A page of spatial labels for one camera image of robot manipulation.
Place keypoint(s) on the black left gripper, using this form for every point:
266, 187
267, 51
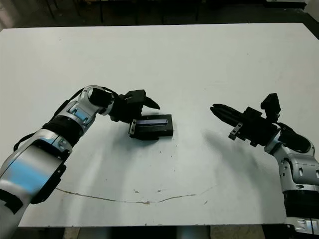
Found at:
124, 112

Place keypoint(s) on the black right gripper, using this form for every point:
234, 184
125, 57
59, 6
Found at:
256, 129

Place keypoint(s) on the black box lid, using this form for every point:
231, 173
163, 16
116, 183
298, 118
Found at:
154, 128

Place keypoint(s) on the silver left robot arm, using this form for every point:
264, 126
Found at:
30, 169

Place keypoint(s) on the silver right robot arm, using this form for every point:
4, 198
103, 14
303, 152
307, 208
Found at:
301, 169

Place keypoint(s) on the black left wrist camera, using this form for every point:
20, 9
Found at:
134, 97

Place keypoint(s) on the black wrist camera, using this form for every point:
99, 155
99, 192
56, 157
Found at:
134, 97
271, 103

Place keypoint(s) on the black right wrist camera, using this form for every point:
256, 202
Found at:
271, 103

